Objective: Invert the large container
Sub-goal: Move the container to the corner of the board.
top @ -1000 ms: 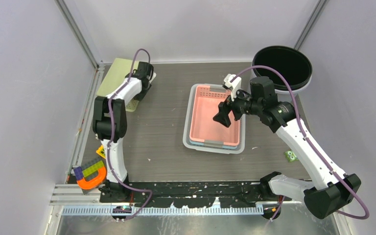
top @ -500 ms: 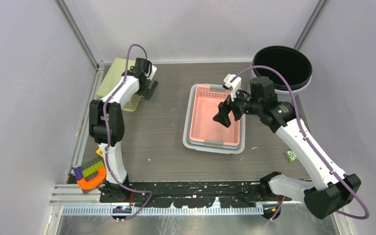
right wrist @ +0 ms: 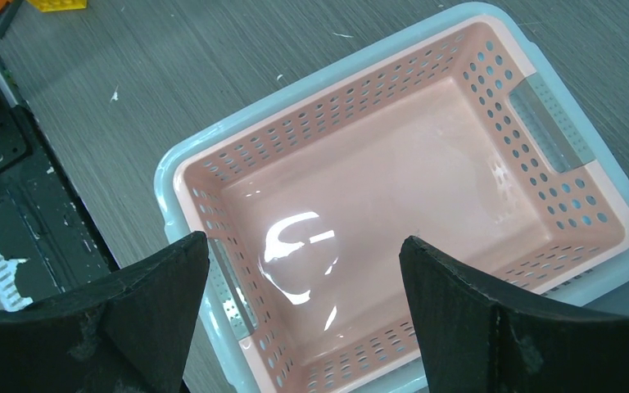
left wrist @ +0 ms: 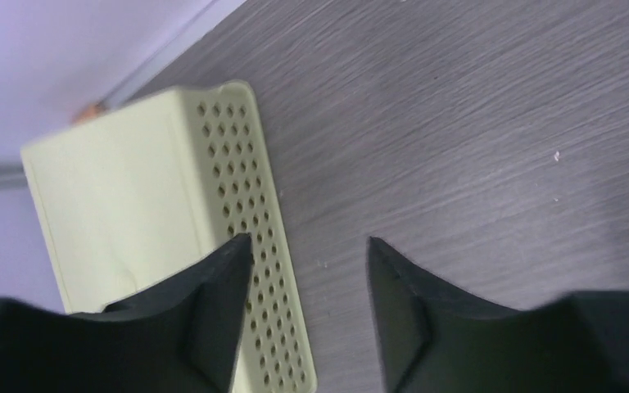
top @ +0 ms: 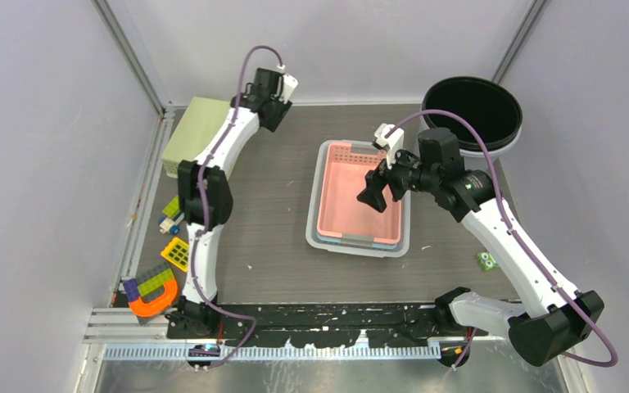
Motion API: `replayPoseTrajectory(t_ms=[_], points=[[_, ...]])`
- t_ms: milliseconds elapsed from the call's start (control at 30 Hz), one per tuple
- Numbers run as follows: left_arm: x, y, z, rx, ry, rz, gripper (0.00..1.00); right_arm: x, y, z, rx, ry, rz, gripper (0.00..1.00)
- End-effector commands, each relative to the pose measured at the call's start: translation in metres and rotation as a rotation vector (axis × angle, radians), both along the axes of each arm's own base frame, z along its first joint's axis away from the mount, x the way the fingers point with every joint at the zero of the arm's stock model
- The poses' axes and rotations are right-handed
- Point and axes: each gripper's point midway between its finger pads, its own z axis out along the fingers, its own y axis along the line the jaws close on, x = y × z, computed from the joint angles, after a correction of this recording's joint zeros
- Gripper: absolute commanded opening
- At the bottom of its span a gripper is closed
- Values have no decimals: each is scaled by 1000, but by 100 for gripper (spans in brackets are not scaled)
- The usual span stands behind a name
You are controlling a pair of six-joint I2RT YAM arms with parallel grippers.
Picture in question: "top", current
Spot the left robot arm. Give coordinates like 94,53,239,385
166,65,298,339

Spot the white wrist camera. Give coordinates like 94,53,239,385
278,73,299,103
373,124,404,169

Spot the green owl toy block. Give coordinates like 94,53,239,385
476,251,499,272

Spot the pink perforated basket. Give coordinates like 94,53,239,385
316,141,403,246

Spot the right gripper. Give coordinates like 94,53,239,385
358,140,439,212

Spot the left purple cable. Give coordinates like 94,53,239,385
189,45,284,370

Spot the toy car with blue wheels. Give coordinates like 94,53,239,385
158,196,184,235

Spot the orange curved toy piece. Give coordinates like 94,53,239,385
128,282,179,318

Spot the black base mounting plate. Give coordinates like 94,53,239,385
165,303,468,349

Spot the black grey round bin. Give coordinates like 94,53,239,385
419,76,523,170

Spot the slotted cable duct rail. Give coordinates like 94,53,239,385
103,341,441,361

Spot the yellow grid toy block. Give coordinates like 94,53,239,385
161,237,189,273

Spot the pale green perforated basket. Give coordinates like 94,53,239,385
161,97,230,178

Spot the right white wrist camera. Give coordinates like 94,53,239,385
373,124,404,169

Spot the grey outer basket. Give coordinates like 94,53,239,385
305,140,411,258

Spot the light blue basket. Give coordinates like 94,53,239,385
314,236,405,252

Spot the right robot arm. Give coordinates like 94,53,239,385
358,124,604,366

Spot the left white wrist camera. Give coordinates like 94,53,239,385
278,73,299,103

